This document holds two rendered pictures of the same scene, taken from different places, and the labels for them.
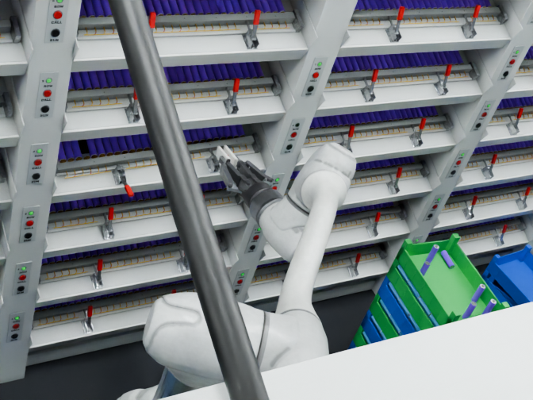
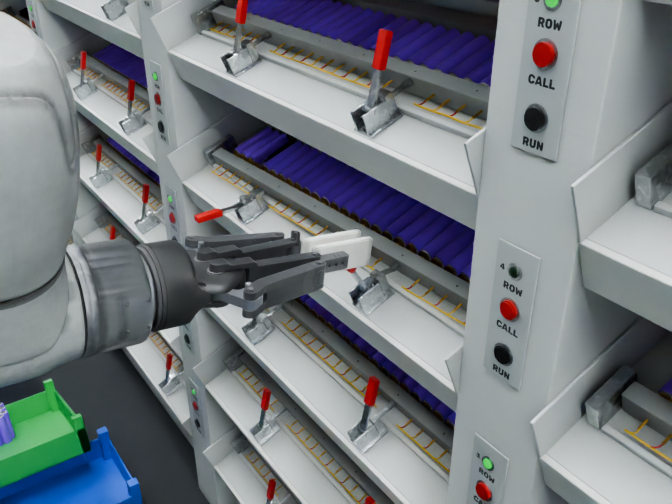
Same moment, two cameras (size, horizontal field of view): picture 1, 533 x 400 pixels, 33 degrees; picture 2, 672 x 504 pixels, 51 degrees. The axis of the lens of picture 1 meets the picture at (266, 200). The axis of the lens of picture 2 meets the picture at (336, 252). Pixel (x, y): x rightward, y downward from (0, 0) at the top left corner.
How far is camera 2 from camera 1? 222 cm
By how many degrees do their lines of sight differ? 76
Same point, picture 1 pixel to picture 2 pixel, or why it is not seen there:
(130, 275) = (300, 471)
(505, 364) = not seen: outside the picture
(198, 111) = (323, 102)
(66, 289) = (238, 404)
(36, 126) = (147, 25)
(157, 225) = (312, 385)
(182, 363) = not seen: outside the picture
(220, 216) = (406, 475)
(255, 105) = (430, 146)
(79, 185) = (213, 190)
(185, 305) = not seen: outside the picture
